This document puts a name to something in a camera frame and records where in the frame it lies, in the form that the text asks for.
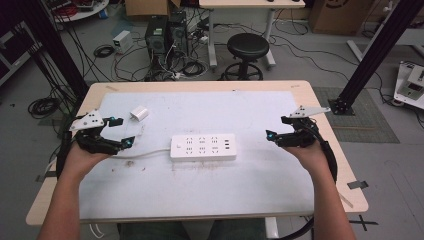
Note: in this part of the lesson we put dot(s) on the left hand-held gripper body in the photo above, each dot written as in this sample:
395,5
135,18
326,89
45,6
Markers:
87,123

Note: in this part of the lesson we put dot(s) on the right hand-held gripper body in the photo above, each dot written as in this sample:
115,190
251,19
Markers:
301,136

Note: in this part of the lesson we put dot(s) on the white charger plug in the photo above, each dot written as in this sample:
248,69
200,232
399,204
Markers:
139,113

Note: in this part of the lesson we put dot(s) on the white power strip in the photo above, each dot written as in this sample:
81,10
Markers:
203,148

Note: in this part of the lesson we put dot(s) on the person's right hand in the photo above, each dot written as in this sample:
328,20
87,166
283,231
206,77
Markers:
310,158

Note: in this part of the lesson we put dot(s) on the person's left hand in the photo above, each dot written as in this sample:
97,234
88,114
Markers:
80,160

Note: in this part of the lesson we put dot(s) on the light wooden table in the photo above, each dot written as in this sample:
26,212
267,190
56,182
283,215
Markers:
100,87

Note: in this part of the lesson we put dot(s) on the grey floor mat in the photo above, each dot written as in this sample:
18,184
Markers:
366,128

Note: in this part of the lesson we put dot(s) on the grey tape strip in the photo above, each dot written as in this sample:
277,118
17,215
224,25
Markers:
357,184

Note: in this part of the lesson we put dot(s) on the white table mat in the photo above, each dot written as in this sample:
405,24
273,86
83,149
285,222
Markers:
216,190

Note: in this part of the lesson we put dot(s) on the white power supply box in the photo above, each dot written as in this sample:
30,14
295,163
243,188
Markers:
122,41

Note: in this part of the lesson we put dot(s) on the black round stool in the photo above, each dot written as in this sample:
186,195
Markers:
248,46

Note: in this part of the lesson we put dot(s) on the white table leg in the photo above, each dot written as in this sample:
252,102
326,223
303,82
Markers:
271,228

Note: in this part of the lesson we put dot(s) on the person's left leg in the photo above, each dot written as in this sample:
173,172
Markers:
150,232

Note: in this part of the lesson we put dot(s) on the person's leg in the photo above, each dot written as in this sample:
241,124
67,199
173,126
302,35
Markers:
150,232
236,230

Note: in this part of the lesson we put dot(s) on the black computer tower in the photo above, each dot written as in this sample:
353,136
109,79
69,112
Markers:
156,36
178,31

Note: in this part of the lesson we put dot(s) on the person's right leg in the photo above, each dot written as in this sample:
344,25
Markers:
236,230

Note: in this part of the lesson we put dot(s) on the black tape cross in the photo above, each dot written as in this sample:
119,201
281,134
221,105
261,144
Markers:
363,222

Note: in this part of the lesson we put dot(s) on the round white table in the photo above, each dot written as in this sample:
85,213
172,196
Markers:
80,13

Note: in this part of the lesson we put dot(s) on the large cardboard box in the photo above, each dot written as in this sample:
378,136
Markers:
340,16

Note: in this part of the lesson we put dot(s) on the small cardboard box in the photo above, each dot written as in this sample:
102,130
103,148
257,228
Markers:
146,7

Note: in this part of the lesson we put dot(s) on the white machine with panel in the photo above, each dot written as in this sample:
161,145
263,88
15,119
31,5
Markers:
411,86

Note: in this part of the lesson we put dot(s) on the white desk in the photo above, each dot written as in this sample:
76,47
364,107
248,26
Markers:
250,3

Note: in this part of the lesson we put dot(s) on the black aluminium post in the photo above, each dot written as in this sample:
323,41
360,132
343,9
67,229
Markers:
376,50
50,41

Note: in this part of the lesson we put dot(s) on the grey metal frame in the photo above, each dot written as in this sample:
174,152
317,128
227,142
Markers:
13,53

